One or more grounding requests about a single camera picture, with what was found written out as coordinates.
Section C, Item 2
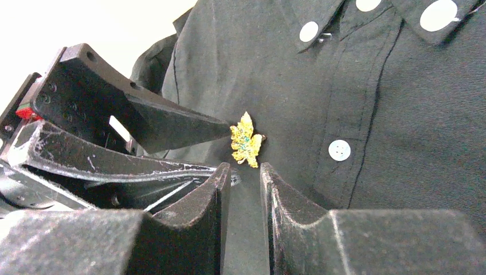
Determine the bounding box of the gold leaf brooch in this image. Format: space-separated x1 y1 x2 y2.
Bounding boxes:
230 112 266 168

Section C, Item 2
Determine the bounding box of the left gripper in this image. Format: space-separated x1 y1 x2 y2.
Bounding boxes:
1 72 215 213

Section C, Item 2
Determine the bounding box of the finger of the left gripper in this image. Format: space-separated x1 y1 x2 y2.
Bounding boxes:
28 44 230 154

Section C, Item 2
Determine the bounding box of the black button-up shirt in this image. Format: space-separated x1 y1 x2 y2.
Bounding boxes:
131 0 486 275

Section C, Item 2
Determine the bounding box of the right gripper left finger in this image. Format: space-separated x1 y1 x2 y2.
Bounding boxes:
1 163 231 274

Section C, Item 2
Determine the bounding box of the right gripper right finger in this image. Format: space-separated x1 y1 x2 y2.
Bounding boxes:
260 163 485 274

